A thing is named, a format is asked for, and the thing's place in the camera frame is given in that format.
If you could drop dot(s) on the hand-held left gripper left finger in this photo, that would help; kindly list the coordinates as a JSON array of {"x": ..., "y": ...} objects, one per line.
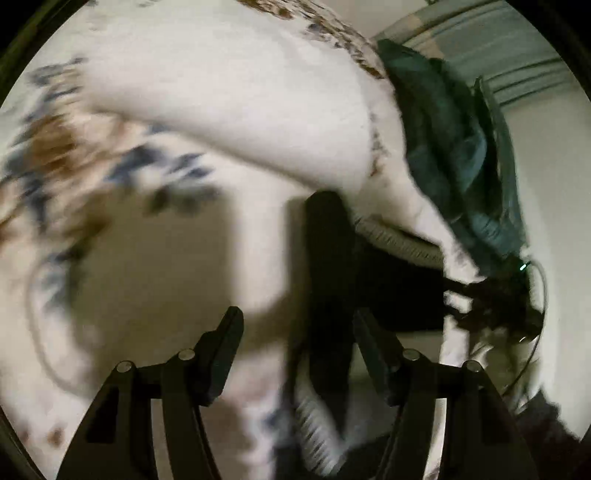
[{"x": 226, "y": 344}]

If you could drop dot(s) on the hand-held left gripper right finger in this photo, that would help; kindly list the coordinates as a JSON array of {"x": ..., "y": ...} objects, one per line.
[{"x": 375, "y": 353}]

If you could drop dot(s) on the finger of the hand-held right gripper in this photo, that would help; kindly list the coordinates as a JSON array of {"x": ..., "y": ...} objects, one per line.
[{"x": 464, "y": 302}]

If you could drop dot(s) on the striped knit sweater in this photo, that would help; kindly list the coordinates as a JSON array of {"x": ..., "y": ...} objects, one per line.
[{"x": 332, "y": 277}]

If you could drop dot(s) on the white cloth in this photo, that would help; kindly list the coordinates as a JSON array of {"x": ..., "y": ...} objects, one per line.
[{"x": 254, "y": 115}]

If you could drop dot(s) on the floral bed sheet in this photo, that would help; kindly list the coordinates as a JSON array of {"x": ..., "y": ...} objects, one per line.
[{"x": 138, "y": 286}]

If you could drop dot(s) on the teal folded blanket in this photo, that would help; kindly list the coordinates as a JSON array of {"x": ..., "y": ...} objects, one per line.
[{"x": 443, "y": 152}]

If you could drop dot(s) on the wide grey-green curtain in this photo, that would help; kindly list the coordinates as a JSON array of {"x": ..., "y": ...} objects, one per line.
[{"x": 498, "y": 50}]

